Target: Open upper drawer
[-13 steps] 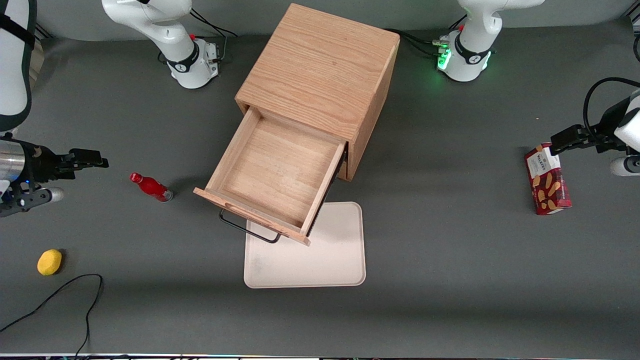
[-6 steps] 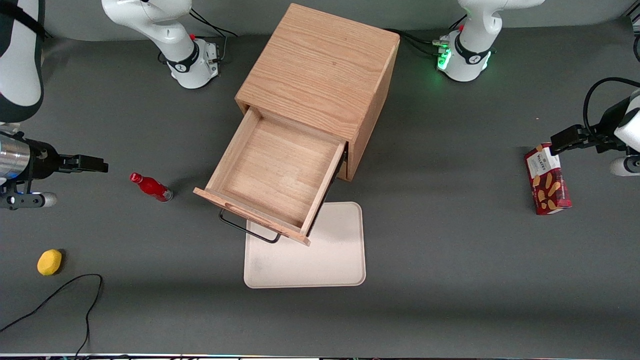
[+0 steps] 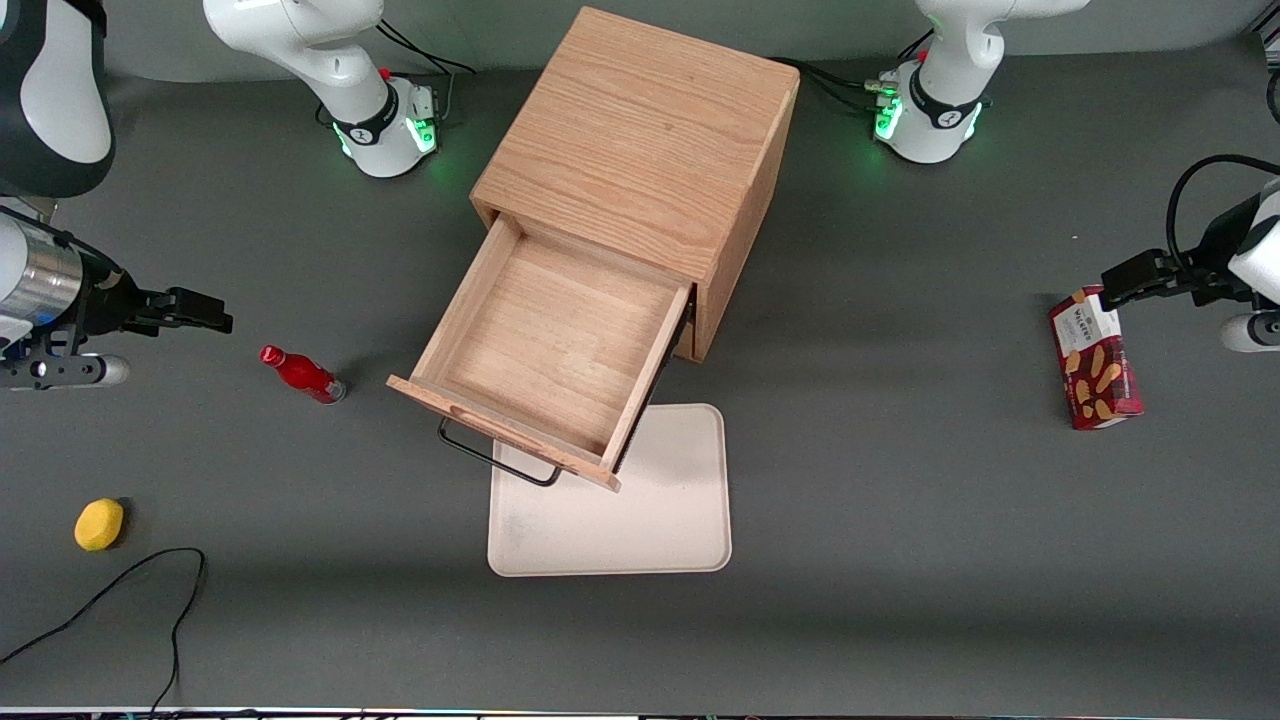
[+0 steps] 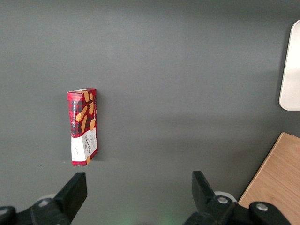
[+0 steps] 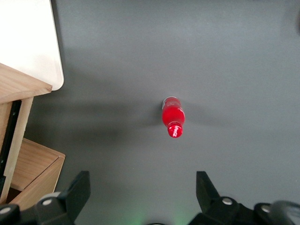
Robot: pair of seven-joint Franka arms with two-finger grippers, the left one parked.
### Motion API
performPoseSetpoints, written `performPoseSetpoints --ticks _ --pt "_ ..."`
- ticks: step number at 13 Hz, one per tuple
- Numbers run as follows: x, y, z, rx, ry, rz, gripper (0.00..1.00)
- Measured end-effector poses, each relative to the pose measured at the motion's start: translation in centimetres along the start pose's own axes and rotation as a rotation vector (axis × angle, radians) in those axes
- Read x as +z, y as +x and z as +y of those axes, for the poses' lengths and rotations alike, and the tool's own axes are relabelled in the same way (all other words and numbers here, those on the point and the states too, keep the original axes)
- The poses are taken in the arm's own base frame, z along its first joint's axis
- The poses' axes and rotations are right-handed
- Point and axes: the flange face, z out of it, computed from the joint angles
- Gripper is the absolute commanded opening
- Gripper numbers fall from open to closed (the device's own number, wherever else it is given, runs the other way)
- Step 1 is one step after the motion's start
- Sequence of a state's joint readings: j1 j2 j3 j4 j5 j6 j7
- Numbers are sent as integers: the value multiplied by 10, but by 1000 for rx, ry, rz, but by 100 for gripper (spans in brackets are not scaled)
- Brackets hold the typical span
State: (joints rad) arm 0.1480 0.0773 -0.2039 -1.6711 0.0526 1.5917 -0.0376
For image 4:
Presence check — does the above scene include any wooden drawer cabinet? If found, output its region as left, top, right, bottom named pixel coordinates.
left=238, top=132, right=300, bottom=225

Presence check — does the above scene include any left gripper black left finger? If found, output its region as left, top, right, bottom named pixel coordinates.
left=0, top=172, right=88, bottom=225

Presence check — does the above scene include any red tartan shortbread box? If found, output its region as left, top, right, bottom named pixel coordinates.
left=67, top=88, right=98, bottom=167

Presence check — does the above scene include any white rectangular tray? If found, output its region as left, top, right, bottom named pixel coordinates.
left=278, top=19, right=300, bottom=111

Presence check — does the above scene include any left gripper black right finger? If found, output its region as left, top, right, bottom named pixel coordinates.
left=182, top=171, right=291, bottom=225

